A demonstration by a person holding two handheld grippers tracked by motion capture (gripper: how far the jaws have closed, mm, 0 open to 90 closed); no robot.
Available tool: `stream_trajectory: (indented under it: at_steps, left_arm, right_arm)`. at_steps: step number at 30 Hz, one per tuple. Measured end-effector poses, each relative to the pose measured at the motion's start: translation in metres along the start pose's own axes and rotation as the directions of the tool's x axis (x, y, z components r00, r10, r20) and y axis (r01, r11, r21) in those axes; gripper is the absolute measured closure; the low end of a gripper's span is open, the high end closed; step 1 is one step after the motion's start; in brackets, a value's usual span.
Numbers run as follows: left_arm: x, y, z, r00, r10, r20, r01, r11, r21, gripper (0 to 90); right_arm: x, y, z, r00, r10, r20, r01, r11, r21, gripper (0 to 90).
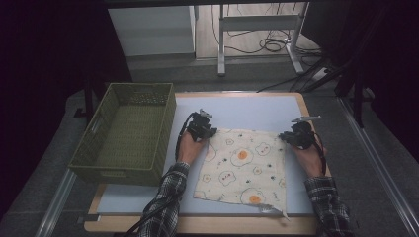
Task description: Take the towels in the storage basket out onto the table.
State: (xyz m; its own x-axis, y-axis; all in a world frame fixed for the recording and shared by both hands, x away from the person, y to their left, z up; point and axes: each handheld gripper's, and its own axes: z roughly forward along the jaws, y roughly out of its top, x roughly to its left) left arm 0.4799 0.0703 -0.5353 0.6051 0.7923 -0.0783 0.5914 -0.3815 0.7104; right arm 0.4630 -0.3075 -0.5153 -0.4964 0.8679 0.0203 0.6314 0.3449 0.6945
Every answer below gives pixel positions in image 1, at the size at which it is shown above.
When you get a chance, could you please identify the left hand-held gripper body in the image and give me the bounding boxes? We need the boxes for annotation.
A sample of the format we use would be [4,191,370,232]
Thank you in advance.
[186,108,215,143]

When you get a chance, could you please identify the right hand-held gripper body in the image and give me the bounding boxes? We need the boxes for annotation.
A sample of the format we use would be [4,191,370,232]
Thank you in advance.
[287,115,322,151]

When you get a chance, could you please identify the person's left hand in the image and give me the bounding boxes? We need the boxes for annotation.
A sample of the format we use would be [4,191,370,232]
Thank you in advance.
[176,129,209,166]

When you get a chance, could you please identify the white cabinet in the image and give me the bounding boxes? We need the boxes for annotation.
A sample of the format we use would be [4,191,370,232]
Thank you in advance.
[108,5,198,57]

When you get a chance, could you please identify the hand-held gripper cable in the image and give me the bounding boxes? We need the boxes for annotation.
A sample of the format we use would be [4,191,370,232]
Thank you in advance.
[310,130,328,176]
[123,112,200,237]

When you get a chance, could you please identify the left hand-held gripper cable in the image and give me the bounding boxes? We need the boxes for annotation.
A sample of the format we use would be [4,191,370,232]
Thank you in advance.
[123,112,200,237]

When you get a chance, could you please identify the person's right hand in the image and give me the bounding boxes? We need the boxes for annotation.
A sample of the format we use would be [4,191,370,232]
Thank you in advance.
[291,141,329,179]

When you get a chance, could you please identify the pale grey table mat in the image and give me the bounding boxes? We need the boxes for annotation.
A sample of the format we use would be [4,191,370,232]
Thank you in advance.
[97,95,335,217]

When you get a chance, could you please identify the black floor cables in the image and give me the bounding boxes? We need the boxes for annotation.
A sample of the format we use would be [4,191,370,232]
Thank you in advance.
[210,2,330,94]

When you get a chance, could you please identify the aluminium floor rail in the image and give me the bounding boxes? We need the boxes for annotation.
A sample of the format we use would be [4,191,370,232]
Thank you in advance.
[338,97,419,237]
[34,168,79,237]

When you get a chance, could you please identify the cream printed cloth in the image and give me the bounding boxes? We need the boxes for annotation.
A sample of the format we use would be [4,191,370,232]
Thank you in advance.
[193,127,291,221]

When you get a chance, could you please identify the green woven basket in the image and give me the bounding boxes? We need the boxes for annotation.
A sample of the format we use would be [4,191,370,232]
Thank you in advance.
[67,82,178,188]

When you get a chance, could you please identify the right hand-held gripper cable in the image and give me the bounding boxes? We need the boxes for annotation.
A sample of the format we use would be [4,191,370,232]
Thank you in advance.
[310,130,328,176]

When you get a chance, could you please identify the white metal desk frame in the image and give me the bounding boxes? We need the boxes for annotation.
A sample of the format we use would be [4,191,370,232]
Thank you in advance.
[216,2,311,78]

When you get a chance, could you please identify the white power strip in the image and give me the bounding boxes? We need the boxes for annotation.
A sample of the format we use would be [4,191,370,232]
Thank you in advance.
[310,66,331,82]

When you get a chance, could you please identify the black stand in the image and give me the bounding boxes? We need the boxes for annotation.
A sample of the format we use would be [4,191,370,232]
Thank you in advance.
[73,77,101,125]
[335,58,377,130]

